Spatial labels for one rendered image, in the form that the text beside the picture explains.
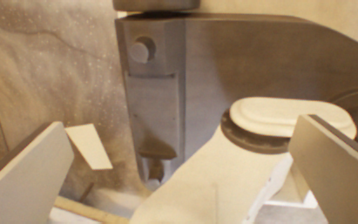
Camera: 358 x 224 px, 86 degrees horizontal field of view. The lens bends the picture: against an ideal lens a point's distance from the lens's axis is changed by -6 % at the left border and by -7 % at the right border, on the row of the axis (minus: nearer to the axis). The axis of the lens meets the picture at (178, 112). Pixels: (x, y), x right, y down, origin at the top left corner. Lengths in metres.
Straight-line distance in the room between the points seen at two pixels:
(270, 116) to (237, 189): 0.13
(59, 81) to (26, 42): 0.17
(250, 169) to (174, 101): 0.24
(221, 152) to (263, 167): 0.07
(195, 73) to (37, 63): 0.61
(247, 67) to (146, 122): 0.27
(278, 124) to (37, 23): 0.76
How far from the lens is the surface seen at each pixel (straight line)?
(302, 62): 0.49
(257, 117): 0.35
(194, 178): 0.30
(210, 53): 0.46
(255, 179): 0.31
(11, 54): 0.97
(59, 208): 1.08
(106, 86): 0.77
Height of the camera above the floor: 0.61
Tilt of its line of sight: 58 degrees down
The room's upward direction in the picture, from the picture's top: 162 degrees counter-clockwise
